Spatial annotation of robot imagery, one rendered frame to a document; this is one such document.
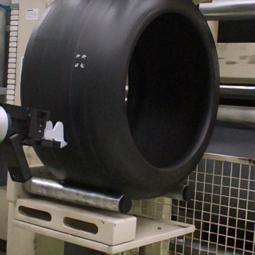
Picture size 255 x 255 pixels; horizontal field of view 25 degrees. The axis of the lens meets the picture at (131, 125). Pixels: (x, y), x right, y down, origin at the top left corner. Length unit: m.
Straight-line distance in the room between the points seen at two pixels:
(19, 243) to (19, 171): 0.55
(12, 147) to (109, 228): 0.32
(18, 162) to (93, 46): 0.30
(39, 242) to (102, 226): 0.38
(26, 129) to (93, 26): 0.28
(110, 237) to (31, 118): 0.35
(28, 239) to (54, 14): 0.68
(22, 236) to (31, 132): 0.59
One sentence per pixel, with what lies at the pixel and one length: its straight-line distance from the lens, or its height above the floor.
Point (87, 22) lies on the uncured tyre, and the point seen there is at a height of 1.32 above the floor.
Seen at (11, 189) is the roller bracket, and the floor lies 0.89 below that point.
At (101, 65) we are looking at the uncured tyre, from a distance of 1.28.
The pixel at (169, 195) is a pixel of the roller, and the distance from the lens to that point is 1.64.
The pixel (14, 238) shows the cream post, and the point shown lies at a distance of 1.78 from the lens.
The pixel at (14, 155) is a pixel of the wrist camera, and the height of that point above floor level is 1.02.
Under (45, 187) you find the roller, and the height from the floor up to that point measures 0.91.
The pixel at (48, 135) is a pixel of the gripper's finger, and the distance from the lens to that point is 1.29.
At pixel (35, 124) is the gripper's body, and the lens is 1.24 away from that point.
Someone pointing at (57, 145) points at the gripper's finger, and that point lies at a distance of 1.29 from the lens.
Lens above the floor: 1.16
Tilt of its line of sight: 3 degrees down
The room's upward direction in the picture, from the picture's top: 4 degrees clockwise
